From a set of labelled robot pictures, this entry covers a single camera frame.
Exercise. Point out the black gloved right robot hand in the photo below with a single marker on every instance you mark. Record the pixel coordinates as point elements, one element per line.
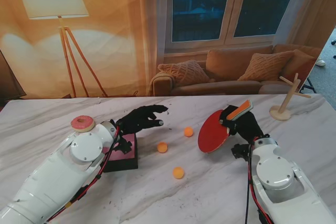
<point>248,127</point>

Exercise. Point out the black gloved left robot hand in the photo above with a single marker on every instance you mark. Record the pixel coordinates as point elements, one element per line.
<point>136,121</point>

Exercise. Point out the red and black ping pong bat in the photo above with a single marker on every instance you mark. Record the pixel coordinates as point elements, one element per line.
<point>212,134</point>

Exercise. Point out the orange ping pong ball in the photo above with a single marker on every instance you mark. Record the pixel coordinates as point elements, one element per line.
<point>188,131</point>
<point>162,147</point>
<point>178,172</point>

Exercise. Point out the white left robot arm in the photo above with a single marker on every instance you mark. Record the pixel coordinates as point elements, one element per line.
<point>84,150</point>

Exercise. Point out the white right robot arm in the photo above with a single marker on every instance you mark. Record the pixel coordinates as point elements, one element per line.
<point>273,174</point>

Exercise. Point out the black storage box pink inside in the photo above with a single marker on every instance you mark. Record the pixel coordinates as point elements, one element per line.
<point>128,155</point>

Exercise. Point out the wooden mug tree stand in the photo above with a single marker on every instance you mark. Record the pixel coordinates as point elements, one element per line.
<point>284,103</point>

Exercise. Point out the pink frosted toy donut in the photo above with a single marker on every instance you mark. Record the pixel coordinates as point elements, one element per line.
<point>78,125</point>

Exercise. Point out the black tripod legs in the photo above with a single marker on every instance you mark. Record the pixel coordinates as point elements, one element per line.
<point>309,83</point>

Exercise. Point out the white shoe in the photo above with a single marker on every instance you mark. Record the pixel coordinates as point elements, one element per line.
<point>320,62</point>

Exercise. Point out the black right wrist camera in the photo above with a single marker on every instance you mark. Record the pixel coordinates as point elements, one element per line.
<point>240,151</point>

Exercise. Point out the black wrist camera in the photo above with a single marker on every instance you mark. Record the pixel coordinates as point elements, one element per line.
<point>240,151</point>
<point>123,146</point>

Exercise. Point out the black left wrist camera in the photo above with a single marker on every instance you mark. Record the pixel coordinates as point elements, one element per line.
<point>123,146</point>

